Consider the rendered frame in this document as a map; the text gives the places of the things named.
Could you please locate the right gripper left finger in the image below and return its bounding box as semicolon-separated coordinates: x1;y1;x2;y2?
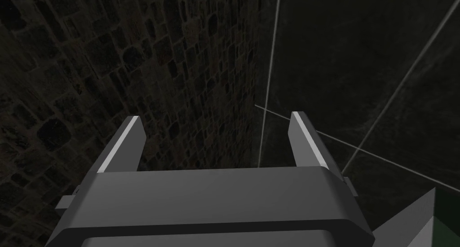
97;115;147;174

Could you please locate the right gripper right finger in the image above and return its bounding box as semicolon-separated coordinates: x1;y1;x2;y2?
287;110;345;177

